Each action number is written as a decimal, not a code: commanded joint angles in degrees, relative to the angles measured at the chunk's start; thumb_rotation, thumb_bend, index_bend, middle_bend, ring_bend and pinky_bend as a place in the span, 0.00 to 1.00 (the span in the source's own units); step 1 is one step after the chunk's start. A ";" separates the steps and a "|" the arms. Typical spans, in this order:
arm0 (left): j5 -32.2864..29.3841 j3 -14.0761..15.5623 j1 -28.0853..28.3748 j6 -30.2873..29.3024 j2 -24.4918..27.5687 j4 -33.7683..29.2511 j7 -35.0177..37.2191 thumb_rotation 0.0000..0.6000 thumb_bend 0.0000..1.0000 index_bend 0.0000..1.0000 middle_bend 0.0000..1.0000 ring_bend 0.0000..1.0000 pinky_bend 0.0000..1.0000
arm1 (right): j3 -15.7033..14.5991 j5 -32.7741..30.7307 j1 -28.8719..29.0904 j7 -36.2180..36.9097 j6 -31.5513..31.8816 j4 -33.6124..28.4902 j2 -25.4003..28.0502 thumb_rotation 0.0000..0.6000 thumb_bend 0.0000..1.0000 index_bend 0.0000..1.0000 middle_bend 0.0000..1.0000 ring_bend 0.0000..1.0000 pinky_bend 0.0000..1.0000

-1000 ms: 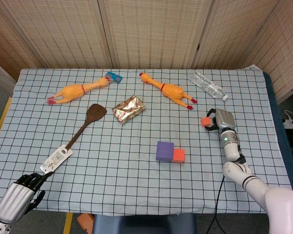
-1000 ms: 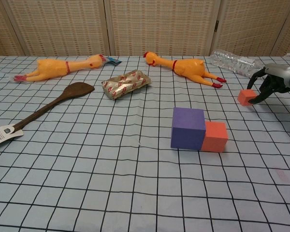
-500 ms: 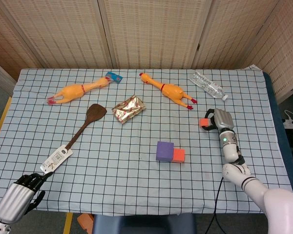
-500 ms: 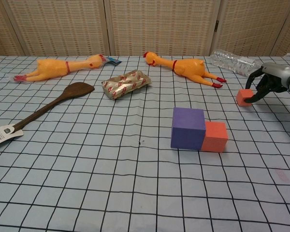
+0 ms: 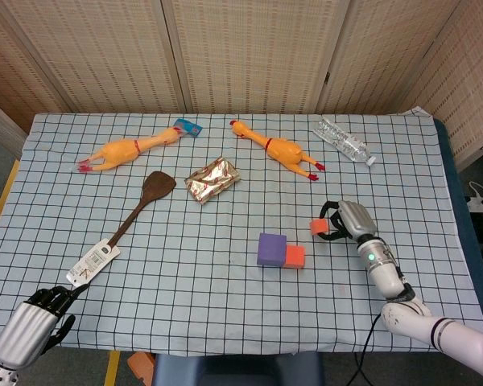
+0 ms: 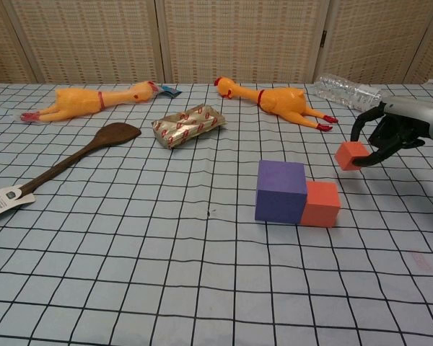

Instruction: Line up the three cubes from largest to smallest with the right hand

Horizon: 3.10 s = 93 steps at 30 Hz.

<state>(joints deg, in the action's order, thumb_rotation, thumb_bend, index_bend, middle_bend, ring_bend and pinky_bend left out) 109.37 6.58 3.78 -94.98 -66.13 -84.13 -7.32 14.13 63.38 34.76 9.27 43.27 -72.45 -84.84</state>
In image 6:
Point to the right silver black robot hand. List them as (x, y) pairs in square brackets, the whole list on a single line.
[(415, 111)]

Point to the small orange foam cube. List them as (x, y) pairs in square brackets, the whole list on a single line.
[(346, 155)]

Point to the medium orange foam cube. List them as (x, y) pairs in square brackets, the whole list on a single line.
[(321, 205)]

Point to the large purple foam cube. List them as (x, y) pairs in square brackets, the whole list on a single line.
[(279, 194)]

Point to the clear plastic water bottle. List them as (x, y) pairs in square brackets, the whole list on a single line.
[(339, 90)]

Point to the yellow rubber chicken toy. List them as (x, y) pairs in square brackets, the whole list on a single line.
[(281, 101)]

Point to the beige woven folding screen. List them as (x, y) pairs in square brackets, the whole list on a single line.
[(238, 36)]

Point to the silver red snack packet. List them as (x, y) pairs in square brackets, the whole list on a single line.
[(185, 126)]

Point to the blue cardboard hang tag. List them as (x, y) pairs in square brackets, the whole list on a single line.
[(169, 91)]

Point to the dark wooden spatula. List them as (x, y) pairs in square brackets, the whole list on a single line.
[(115, 133)]

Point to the blue checkered tablecloth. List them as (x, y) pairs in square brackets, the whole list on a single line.
[(130, 270)]

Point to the yellow rubber chicken in wrapper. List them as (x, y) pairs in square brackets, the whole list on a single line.
[(75, 102)]

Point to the white paper spatula label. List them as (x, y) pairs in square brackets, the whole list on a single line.
[(3, 200)]

